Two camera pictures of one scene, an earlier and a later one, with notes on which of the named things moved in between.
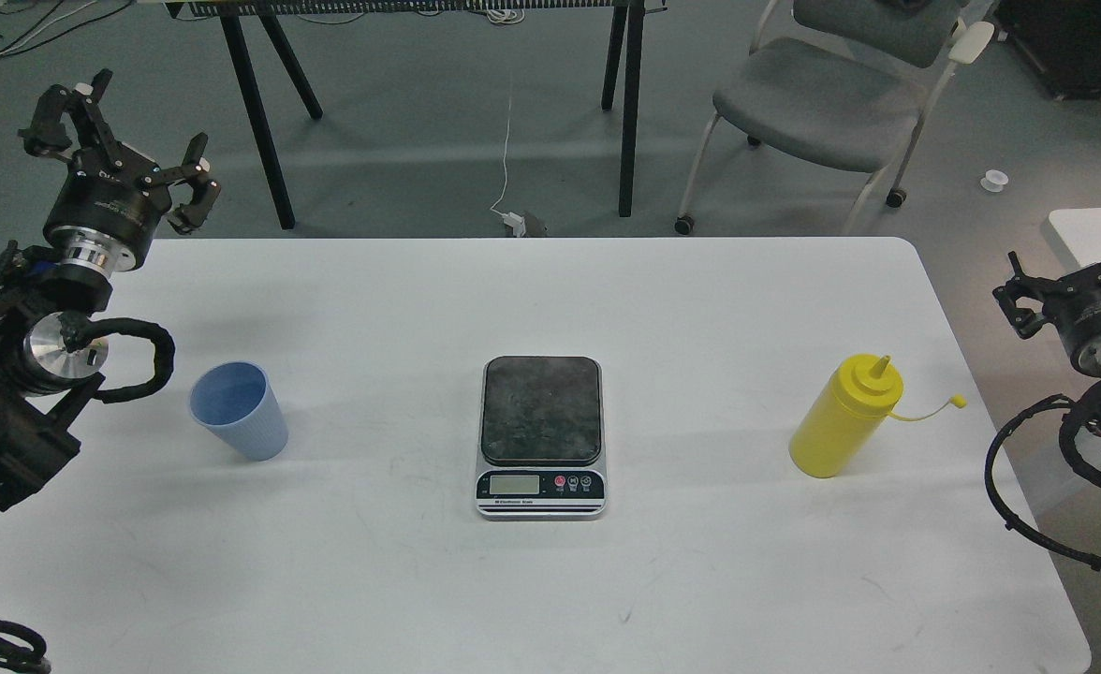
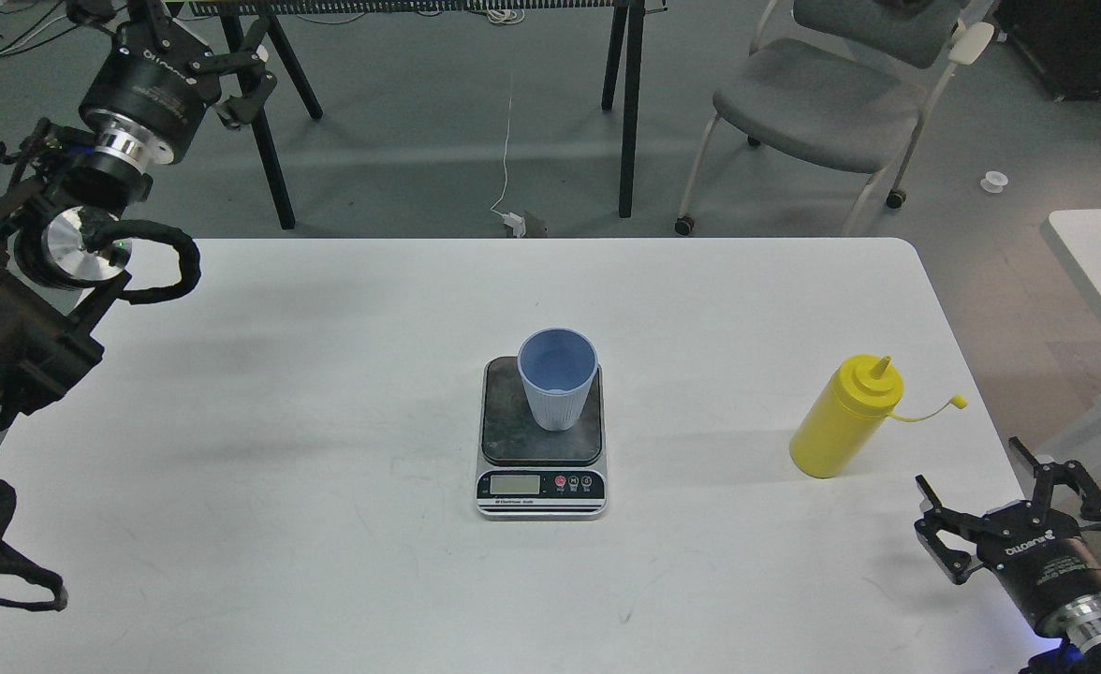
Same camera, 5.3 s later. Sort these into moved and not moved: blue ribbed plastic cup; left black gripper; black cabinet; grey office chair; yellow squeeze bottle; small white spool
Moved: blue ribbed plastic cup; left black gripper
Not moved: yellow squeeze bottle; black cabinet; grey office chair; small white spool
